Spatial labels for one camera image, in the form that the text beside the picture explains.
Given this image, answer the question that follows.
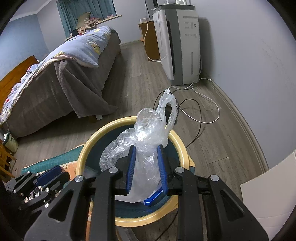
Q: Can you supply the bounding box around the small green waste bin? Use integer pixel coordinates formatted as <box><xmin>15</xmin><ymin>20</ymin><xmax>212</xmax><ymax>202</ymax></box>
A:
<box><xmin>3</xmin><ymin>132</ymin><xmax>19</xmax><ymax>153</ymax></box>

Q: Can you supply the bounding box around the plaid clothes pile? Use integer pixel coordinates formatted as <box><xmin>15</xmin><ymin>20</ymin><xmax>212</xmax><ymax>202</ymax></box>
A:
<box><xmin>77</xmin><ymin>17</ymin><xmax>101</xmax><ymax>35</ymax></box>

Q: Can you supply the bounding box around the teal and orange rug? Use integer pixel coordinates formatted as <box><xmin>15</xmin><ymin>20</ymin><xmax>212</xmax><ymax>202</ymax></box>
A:
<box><xmin>21</xmin><ymin>144</ymin><xmax>196</xmax><ymax>241</ymax></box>

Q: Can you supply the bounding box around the light blue printed quilt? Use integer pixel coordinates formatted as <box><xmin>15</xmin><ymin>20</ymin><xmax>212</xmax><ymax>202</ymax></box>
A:
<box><xmin>0</xmin><ymin>25</ymin><xmax>116</xmax><ymax>124</ymax></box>

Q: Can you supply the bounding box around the white board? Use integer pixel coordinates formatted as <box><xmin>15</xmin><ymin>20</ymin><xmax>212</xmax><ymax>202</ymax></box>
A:
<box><xmin>240</xmin><ymin>148</ymin><xmax>296</xmax><ymax>232</ymax></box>

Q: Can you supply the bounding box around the yellow rimmed teal trash bin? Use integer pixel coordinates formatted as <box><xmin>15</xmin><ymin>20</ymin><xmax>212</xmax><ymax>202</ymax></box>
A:
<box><xmin>77</xmin><ymin>116</ymin><xmax>191</xmax><ymax>227</ymax></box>

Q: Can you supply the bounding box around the clear plastic bag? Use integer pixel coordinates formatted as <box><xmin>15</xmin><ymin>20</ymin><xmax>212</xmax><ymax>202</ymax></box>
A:
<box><xmin>99</xmin><ymin>95</ymin><xmax>178</xmax><ymax>203</ymax></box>

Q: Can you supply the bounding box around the black cable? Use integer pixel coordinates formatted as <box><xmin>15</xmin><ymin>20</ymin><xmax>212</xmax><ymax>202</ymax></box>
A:
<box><xmin>153</xmin><ymin>91</ymin><xmax>203</xmax><ymax>149</ymax></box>

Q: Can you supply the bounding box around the cream cable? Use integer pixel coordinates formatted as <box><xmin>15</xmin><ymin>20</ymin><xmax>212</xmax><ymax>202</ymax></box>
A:
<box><xmin>143</xmin><ymin>21</ymin><xmax>162</xmax><ymax>62</ymax></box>

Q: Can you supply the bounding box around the olive cushion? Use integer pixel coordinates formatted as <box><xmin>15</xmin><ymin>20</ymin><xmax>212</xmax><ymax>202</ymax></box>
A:
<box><xmin>76</xmin><ymin>11</ymin><xmax>92</xmax><ymax>29</ymax></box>

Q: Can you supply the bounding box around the white cable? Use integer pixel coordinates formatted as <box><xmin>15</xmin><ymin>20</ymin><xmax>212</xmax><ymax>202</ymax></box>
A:
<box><xmin>165</xmin><ymin>77</ymin><xmax>220</xmax><ymax>124</ymax></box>

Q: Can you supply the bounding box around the teal curtain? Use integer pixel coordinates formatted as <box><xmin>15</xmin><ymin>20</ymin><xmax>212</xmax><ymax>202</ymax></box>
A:
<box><xmin>57</xmin><ymin>0</ymin><xmax>116</xmax><ymax>39</ymax></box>

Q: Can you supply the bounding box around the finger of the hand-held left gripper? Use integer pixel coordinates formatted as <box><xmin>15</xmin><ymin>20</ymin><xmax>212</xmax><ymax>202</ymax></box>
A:
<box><xmin>5</xmin><ymin>166</ymin><xmax>70</xmax><ymax>193</ymax></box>
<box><xmin>20</xmin><ymin>185</ymin><xmax>62</xmax><ymax>205</ymax></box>

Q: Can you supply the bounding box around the white air purifier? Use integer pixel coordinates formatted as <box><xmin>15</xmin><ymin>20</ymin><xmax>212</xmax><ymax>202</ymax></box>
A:
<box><xmin>151</xmin><ymin>4</ymin><xmax>200</xmax><ymax>86</ymax></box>

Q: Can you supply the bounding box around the wooden nightstand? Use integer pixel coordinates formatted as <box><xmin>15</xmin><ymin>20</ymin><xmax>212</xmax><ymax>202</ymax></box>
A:
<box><xmin>0</xmin><ymin>144</ymin><xmax>17</xmax><ymax>178</ymax></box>

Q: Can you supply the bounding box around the wooden windowsill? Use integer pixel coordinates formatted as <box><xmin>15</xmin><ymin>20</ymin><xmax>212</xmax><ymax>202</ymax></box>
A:
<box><xmin>97</xmin><ymin>15</ymin><xmax>122</xmax><ymax>24</ymax></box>

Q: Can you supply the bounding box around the black monitor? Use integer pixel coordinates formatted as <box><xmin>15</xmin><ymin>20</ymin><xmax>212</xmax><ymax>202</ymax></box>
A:
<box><xmin>145</xmin><ymin>0</ymin><xmax>159</xmax><ymax>19</ymax></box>

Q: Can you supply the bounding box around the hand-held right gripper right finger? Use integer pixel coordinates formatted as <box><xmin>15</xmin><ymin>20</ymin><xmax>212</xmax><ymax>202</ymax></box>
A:
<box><xmin>157</xmin><ymin>145</ymin><xmax>269</xmax><ymax>241</ymax></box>

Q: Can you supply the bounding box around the blue and white packet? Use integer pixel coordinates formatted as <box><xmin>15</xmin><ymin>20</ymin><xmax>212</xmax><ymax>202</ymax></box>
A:
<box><xmin>143</xmin><ymin>189</ymin><xmax>164</xmax><ymax>207</ymax></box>

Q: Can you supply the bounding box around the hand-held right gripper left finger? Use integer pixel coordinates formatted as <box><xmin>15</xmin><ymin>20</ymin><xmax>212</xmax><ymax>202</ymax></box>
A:
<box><xmin>24</xmin><ymin>145</ymin><xmax>137</xmax><ymax>241</ymax></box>

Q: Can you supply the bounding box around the bed with grey cover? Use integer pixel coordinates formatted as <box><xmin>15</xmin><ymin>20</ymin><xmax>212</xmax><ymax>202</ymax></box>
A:
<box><xmin>2</xmin><ymin>30</ymin><xmax>122</xmax><ymax>139</ymax></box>

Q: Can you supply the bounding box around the wooden headboard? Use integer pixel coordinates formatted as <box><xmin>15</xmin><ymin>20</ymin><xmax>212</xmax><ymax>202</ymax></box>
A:
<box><xmin>0</xmin><ymin>56</ymin><xmax>40</xmax><ymax>112</ymax></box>

